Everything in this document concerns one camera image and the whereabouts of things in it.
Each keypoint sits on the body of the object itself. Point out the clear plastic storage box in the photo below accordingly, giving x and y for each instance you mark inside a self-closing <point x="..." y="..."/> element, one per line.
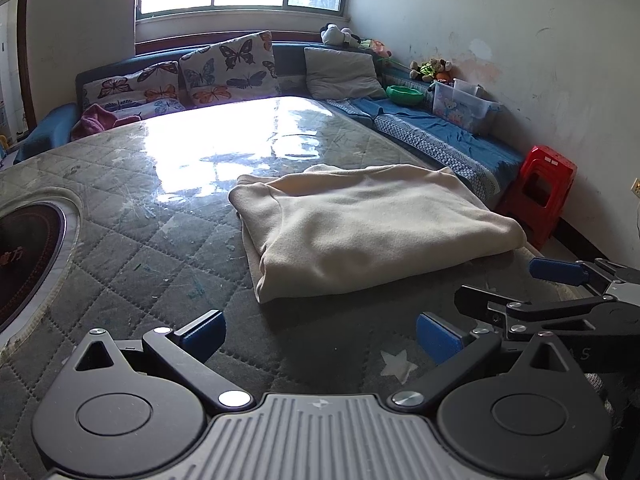
<point x="462" y="107"/>

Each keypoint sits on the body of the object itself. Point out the panda plush toy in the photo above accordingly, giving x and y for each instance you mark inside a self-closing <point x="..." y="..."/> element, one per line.
<point x="337" y="35"/>

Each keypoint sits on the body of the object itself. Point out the quilted grey table cover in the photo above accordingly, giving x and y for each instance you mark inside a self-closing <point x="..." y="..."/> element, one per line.
<point x="150" y="240"/>

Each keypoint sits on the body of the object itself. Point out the brown bear plush toy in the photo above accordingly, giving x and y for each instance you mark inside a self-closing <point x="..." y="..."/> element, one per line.
<point x="432" y="70"/>

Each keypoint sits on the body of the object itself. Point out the wall socket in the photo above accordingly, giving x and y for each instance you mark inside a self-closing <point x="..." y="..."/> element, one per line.
<point x="636" y="187"/>

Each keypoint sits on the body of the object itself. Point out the pink cloth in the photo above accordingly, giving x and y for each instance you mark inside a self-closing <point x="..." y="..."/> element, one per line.
<point x="97" y="122"/>

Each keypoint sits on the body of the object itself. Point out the green bowl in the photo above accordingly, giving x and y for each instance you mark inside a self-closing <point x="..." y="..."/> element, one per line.
<point x="404" y="95"/>

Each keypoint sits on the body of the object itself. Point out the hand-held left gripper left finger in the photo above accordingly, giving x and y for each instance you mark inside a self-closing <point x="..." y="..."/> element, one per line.
<point x="205" y="335"/>

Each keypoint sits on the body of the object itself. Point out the long butterfly print pillow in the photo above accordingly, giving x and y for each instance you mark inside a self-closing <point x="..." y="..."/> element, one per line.
<point x="130" y="87"/>

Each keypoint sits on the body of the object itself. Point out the pink and green plush toy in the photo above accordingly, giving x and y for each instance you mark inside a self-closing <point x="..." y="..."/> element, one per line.
<point x="375" y="47"/>

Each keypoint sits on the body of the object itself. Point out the small butterfly print pillow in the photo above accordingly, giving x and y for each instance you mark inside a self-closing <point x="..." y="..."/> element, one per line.
<point x="155" y="109"/>

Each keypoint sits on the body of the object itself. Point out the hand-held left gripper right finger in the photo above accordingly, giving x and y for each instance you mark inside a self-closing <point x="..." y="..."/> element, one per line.
<point x="440" y="341"/>

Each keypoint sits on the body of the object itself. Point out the round table hotplate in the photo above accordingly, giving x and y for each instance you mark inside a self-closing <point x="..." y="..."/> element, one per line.
<point x="25" y="260"/>

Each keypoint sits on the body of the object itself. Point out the cream long-sleeve top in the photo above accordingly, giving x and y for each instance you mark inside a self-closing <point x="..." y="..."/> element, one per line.
<point x="375" y="230"/>

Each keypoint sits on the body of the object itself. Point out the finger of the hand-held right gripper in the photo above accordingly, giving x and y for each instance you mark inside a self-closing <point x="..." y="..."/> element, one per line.
<point x="550" y="310"/>
<point x="557" y="271"/>

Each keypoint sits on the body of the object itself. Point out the dark blue sofa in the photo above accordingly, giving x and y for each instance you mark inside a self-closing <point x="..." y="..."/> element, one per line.
<point x="55" y="127"/>

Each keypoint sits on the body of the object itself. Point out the large butterfly print pillow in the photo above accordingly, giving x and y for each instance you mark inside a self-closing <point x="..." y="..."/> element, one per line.
<point x="230" y="67"/>

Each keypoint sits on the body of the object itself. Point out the red plastic stool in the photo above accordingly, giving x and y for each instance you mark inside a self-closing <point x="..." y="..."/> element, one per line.
<point x="542" y="185"/>

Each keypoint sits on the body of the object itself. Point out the grey pillow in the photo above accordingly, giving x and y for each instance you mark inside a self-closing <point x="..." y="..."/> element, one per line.
<point x="342" y="75"/>

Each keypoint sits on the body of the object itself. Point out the blue sofa sheet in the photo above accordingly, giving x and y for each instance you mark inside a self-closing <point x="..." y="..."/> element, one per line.
<point x="440" y="135"/>

